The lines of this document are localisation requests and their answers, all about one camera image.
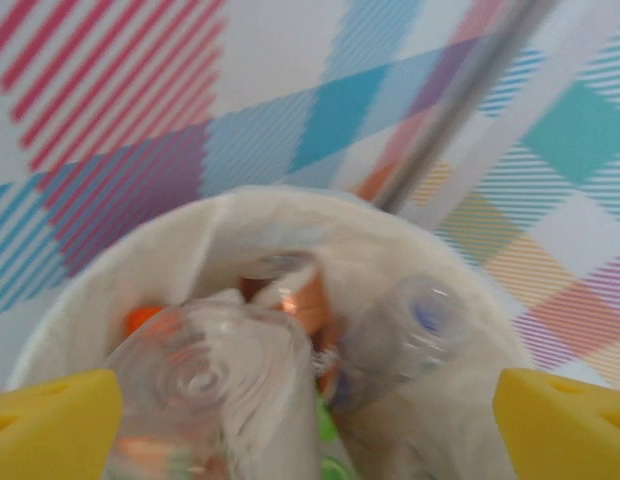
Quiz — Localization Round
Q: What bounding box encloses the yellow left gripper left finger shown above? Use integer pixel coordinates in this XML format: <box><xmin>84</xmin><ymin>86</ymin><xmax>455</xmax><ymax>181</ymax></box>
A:
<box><xmin>0</xmin><ymin>368</ymin><xmax>124</xmax><ymax>480</ymax></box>

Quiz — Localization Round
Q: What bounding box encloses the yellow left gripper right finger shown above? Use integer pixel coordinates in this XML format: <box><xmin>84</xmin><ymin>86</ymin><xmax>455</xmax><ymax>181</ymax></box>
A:
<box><xmin>492</xmin><ymin>367</ymin><xmax>620</xmax><ymax>480</ymax></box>

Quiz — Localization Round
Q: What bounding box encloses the orange label plastic bottle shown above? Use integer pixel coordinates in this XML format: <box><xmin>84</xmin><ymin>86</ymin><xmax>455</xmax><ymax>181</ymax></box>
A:
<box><xmin>124</xmin><ymin>305</ymin><xmax>164</xmax><ymax>334</ymax></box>

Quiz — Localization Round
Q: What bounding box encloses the large clear plastic bottle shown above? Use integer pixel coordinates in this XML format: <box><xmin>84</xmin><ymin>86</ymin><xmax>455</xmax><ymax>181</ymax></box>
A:
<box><xmin>103</xmin><ymin>292</ymin><xmax>324</xmax><ymax>480</ymax></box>

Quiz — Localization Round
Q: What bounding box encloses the clear bottle with blue print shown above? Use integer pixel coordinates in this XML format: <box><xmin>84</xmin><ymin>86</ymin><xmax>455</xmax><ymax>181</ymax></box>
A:
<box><xmin>337</xmin><ymin>273</ymin><xmax>469</xmax><ymax>406</ymax></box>

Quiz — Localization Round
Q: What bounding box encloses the green label plastic bottle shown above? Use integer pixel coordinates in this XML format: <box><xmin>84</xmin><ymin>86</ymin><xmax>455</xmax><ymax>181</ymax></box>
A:
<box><xmin>314</xmin><ymin>392</ymin><xmax>359</xmax><ymax>480</ymax></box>

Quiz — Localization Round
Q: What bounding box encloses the brown tea plastic bottle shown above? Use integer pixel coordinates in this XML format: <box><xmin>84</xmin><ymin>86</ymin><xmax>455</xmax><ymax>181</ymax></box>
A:
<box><xmin>237</xmin><ymin>252</ymin><xmax>336</xmax><ymax>346</ymax></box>

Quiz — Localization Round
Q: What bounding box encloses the white round bin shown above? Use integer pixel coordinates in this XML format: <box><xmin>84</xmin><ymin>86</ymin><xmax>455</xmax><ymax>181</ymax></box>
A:
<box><xmin>4</xmin><ymin>184</ymin><xmax>541</xmax><ymax>480</ymax></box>

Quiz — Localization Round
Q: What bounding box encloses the aluminium left frame post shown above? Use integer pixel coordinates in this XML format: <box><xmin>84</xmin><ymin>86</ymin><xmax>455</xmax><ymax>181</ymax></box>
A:
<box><xmin>374</xmin><ymin>0</ymin><xmax>544</xmax><ymax>214</ymax></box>

